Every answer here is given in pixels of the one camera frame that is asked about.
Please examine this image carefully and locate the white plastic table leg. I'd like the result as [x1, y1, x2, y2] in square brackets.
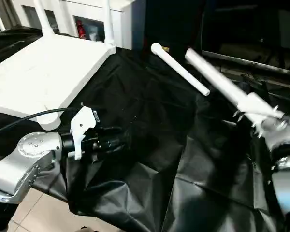
[103, 0, 118, 50]
[185, 47, 251, 114]
[33, 0, 56, 37]
[150, 43, 211, 97]

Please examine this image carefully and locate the white table frame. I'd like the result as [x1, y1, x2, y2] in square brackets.
[0, 33, 118, 131]

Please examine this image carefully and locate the black work mat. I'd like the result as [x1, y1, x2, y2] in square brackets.
[0, 26, 290, 232]

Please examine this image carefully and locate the dark metal rod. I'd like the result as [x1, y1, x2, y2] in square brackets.
[202, 50, 290, 79]

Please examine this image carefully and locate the white glass-door cabinet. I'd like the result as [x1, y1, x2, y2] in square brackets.
[4, 0, 146, 50]

